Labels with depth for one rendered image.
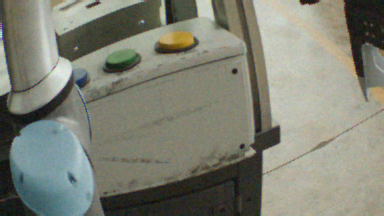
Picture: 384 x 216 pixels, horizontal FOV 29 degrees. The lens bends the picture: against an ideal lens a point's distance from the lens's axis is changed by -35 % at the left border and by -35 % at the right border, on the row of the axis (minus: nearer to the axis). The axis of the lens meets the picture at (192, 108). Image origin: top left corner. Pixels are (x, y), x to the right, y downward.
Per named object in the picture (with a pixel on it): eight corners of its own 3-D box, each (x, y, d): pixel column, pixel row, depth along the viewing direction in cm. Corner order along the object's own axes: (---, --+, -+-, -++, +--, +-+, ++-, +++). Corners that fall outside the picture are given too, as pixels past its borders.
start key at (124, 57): (131, 59, 120) (130, 45, 119) (142, 70, 117) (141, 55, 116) (102, 70, 119) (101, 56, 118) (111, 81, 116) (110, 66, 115)
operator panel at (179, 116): (220, 120, 135) (205, 15, 128) (257, 155, 126) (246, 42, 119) (47, 169, 126) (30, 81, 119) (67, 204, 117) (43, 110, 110)
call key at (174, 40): (186, 41, 122) (184, 28, 122) (201, 52, 119) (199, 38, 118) (154, 51, 121) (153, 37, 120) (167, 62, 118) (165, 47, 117)
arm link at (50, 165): (39, 260, 85) (3, 175, 78) (33, 209, 97) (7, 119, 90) (124, 268, 85) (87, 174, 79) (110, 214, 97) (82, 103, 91)
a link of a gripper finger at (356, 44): (362, 82, 96) (354, 19, 92) (354, 80, 97) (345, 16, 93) (367, 67, 100) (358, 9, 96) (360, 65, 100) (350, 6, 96)
